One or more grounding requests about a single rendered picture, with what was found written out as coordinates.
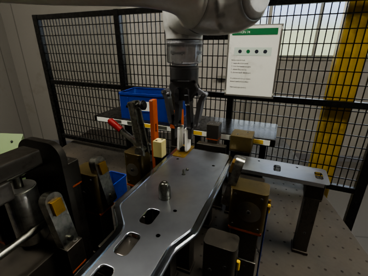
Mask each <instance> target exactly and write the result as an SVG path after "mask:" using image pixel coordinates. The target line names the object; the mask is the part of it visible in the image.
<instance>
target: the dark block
mask: <svg viewBox="0 0 368 276"><path fill-rule="evenodd" d="M67 161H68V167H69V170H70V175H71V180H72V185H73V190H74V195H75V199H76V203H77V209H78V213H79V219H80V223H81V227H82V231H81V232H80V233H79V234H78V236H79V237H82V239H83V244H84V249H85V254H86V259H87V260H88V259H90V258H91V257H92V255H93V254H94V252H93V246H92V243H91V237H90V232H89V226H88V221H87V216H86V212H85V207H84V201H83V196H82V190H81V185H80V183H81V182H82V178H81V172H80V168H79V163H78V159H76V158H72V157H67ZM87 260H86V261H85V263H86V262H87ZM93 276H98V273H97V272H96V273H95V274H94V275H93Z"/></svg>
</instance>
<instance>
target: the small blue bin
mask: <svg viewBox="0 0 368 276"><path fill-rule="evenodd" d="M109 173H110V176H111V180H112V183H113V186H114V189H115V192H116V195H117V199H119V198H120V197H121V196H122V195H123V194H124V193H125V192H126V191H127V181H126V176H127V175H126V174H123V173H120V172H115V171H109ZM117 199H116V200H117ZM116 200H114V201H113V202H115V201H116Z"/></svg>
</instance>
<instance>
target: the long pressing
mask: <svg viewBox="0 0 368 276"><path fill-rule="evenodd" d="M176 151H177V148H175V149H174V150H173V151H172V152H171V153H170V154H169V155H167V156H166V157H165V158H164V159H163V160H162V161H161V162H160V163H159V164H158V165H156V166H155V167H154V168H153V169H152V170H151V171H150V172H149V173H148V174H147V175H146V176H144V177H143V178H142V179H141V180H140V181H139V182H138V183H137V184H136V185H135V186H134V187H132V188H131V189H130V190H129V191H128V192H126V194H125V195H123V196H122V197H121V198H120V199H119V200H118V201H117V202H116V203H115V205H114V207H113V212H114V218H115V221H116V229H115V231H114V232H113V234H112V235H111V236H110V237H109V238H108V239H107V240H106V241H105V242H104V243H103V244H102V245H101V246H100V248H99V249H98V250H97V251H96V252H95V253H94V254H93V255H92V257H91V258H90V259H88V260H87V262H86V263H85V264H84V265H83V266H82V267H81V268H80V269H79V270H78V271H77V273H76V274H75V275H74V276H93V275H94V274H95V273H96V272H97V271H98V269H99V268H101V267H107V268H109V269H111V270H113V274H112V275H111V276H163V275H164V273H165V271H166V269H167V267H168V265H169V264H170V262H171V260H172V258H173V257H174V255H175V254H176V253H177V252H178V251H179V250H180V249H182V248H183V247H184V246H185V245H187V244H188V243H189V242H191V241H192V240H193V239H194V238H195V237H196V236H197V235H198V234H199V232H200V230H201V228H202V226H203V224H204V222H205V219H206V217H207V215H208V213H209V211H210V209H211V207H212V205H213V203H214V201H215V198H216V196H217V194H218V192H219V190H220V188H221V186H222V184H223V182H224V180H225V178H226V175H227V173H228V171H229V169H230V167H231V166H230V164H231V162H232V160H233V158H232V157H231V156H229V155H227V154H223V153H217V152H211V151H205V150H200V149H192V150H191V151H190V152H189V154H188V155H186V157H184V158H181V157H175V156H173V153H175V152H176ZM177 158H178V159H177ZM212 165H214V166H212ZM186 168H188V169H189V170H188V171H186ZM183 169H184V170H185V175H182V170H183ZM162 181H168V182H169V184H170V187H171V199H170V200H168V201H161V200H159V194H158V187H159V184H160V182H162ZM149 210H155V211H158V212H159V214H158V216H157V217H156V218H155V219H154V221H153V222H152V223H151V224H148V225H147V224H144V223H141V222H140V220H141V219H142V218H143V217H144V215H145V214H146V213H147V212H148V211H149ZM174 210H177V212H173V211H174ZM129 234H134V235H137V236H139V237H140V239H139V240H138V241H137V243H136V244H135V245H134V247H133V248H132V249H131V250H130V252H129V253H128V254H127V255H125V256H121V255H119V254H116V253H115V252H114V251H115V249H116V248H117V247H118V246H119V245H120V243H121V242H122V241H123V240H124V239H125V238H126V236H127V235H129ZM157 234H160V237H156V235H157Z"/></svg>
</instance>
